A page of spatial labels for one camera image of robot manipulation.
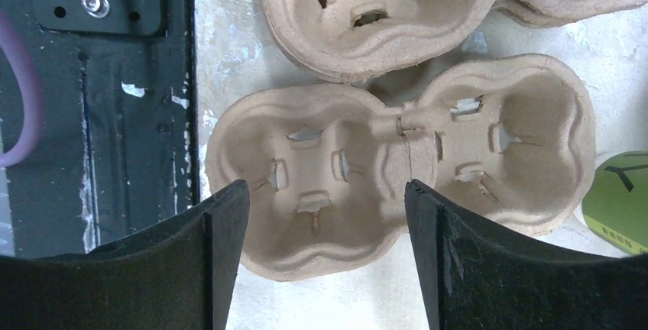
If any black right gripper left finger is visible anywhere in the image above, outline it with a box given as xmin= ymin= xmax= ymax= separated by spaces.
xmin=1 ymin=180 xmax=250 ymax=329

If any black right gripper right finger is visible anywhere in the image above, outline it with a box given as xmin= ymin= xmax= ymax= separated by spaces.
xmin=404 ymin=180 xmax=647 ymax=329

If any single brown pulp carrier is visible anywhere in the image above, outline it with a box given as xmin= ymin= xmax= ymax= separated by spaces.
xmin=205 ymin=53 xmax=596 ymax=281

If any brown pulp cup carrier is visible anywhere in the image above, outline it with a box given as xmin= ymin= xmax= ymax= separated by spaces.
xmin=261 ymin=0 xmax=647 ymax=83

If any green paper coffee cup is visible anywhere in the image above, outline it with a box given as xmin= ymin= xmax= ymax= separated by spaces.
xmin=582 ymin=150 xmax=647 ymax=255

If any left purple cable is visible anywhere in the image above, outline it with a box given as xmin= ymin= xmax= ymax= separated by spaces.
xmin=0 ymin=11 xmax=44 ymax=170

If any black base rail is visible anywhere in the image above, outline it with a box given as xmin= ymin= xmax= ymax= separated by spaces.
xmin=1 ymin=0 xmax=198 ymax=258

